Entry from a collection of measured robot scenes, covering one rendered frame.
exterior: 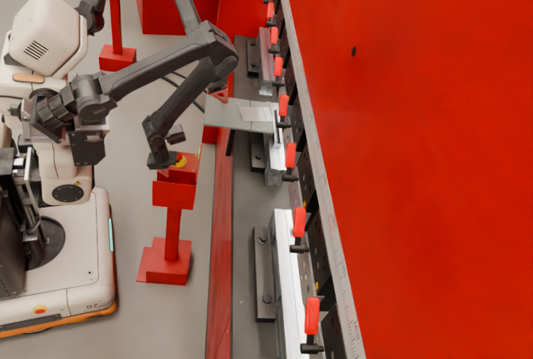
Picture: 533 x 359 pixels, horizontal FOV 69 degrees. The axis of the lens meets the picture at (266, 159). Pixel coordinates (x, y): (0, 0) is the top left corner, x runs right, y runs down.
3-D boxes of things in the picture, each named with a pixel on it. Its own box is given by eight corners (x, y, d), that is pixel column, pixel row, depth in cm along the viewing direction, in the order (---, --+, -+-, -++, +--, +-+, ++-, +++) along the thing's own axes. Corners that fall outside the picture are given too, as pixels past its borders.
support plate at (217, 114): (205, 96, 155) (205, 93, 154) (270, 105, 160) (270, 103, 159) (203, 125, 142) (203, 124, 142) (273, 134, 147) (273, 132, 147)
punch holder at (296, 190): (288, 185, 106) (304, 141, 94) (317, 188, 107) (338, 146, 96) (293, 231, 95) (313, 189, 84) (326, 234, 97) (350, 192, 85)
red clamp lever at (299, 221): (295, 207, 82) (290, 253, 81) (313, 208, 83) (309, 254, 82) (293, 206, 84) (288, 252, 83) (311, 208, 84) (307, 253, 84)
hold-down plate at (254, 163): (248, 120, 168) (250, 115, 166) (260, 122, 169) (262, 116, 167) (250, 172, 147) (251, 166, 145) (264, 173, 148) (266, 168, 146)
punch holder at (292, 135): (281, 135, 119) (296, 92, 108) (308, 139, 121) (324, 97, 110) (285, 171, 109) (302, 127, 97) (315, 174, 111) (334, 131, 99)
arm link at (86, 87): (55, 93, 101) (59, 108, 99) (86, 73, 100) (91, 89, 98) (80, 107, 110) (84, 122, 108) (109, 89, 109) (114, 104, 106)
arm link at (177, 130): (143, 117, 128) (150, 139, 125) (176, 108, 131) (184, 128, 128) (148, 135, 139) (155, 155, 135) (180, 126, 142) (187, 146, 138)
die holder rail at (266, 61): (255, 42, 217) (258, 26, 210) (266, 43, 218) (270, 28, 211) (258, 96, 182) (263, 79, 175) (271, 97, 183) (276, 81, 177)
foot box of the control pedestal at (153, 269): (143, 247, 211) (143, 235, 203) (189, 252, 216) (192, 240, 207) (136, 281, 197) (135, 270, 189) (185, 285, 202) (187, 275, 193)
